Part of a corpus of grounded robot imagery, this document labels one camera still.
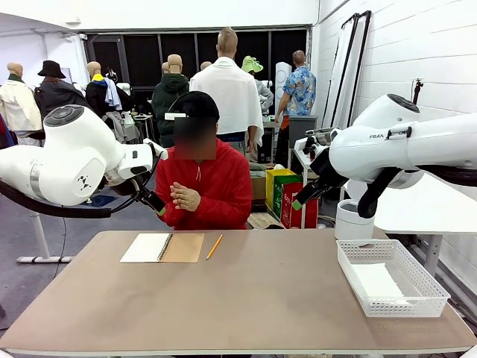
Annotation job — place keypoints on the yellow-green box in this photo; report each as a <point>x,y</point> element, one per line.
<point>277,173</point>

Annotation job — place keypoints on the brown cardboard piece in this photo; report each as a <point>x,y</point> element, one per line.
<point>264,220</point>

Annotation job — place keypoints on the red bag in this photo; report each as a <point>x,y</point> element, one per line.
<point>310,217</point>

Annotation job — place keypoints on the person's right hand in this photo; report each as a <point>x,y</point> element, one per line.
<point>176,194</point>

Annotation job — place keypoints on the black-framed white panel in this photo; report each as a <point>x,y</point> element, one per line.
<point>335,74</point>
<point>359,74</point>

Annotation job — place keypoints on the yellow pencil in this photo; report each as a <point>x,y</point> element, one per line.
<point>214,247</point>

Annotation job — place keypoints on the person in red hoodie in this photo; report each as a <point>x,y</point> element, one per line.
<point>223,179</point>

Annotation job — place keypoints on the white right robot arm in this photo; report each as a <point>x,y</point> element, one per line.
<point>372,156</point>

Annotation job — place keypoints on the white round trash bin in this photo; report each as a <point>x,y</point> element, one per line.
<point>350,223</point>

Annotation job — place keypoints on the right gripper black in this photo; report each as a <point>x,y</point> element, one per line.
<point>328,181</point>

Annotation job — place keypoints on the green box white print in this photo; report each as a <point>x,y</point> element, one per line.
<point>278,197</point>

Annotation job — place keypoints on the white tower fan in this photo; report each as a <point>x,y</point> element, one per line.
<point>282,74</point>

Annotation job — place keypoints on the mannequin in cream jacket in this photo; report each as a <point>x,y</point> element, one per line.
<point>18,104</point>

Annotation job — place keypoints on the white table leg base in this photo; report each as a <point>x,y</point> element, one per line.
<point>44,259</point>

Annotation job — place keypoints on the brown cardboard box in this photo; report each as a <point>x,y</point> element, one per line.
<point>259,188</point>

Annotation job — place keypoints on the mannequin black jacket yellow collar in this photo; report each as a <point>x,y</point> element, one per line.
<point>97,97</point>

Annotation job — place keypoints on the black baseball cap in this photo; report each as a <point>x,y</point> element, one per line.
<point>197,104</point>

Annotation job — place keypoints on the bare mannequin head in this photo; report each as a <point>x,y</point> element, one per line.
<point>205,65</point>
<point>164,67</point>

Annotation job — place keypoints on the mannequin with black hat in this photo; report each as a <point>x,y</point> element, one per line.
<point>56,93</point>

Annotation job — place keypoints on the left arm white wrist camera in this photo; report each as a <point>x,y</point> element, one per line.
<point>156,149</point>

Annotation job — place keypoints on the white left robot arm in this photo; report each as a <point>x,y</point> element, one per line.
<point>74,160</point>

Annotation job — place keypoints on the mannequin in dark green hoodie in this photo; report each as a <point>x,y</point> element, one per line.
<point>164,100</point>

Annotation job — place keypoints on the person's left hand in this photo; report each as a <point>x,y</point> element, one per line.
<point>192,199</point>

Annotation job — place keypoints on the spiral notebook brown cover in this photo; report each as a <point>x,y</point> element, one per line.
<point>184,248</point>

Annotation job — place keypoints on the mannequin with green hat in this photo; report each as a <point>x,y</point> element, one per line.
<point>251,64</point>

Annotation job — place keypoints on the dark glazed garage door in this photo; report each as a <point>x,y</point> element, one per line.
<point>141,56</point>

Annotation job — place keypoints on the small white side table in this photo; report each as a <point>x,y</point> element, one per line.
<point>303,220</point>

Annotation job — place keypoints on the person's right forearm red sleeve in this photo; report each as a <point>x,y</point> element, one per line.
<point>167,213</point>

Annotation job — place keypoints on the grey metal tool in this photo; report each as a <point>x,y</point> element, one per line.
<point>320,130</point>

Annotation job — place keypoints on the arm white wrist camera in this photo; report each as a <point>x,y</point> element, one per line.
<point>307,145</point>
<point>156,149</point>

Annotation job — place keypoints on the white paper sheet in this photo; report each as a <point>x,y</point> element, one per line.
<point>376,283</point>

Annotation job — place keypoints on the right arm white wrist camera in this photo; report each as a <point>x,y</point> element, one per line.
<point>307,145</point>

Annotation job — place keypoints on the white perforated plastic basket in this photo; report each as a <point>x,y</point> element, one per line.
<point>421,276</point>

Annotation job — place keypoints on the grey bin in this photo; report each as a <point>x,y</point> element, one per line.
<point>302,127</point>

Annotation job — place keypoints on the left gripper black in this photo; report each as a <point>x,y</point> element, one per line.
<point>146,197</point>

